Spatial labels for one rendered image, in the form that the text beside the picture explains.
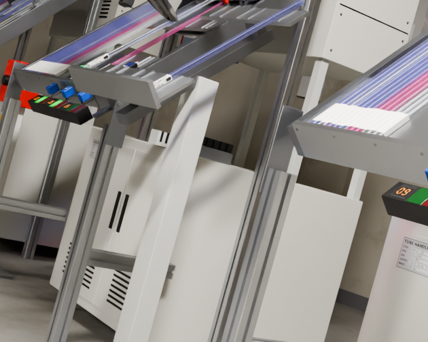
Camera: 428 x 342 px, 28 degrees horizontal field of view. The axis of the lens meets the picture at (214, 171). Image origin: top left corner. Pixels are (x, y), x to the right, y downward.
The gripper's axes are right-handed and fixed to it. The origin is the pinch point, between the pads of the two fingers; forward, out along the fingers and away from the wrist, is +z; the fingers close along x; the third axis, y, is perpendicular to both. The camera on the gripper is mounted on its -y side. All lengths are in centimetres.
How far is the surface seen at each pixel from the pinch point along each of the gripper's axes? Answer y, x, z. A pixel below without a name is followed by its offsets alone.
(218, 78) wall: 122, 270, 155
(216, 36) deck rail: 3.7, -9.9, 8.8
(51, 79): -29.9, 26.4, -1.8
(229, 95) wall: 117, 259, 164
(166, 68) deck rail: -13.4, -9.8, 5.1
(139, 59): -12.5, 4.8, 3.9
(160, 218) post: -46, -32, 23
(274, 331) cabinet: -35, -10, 92
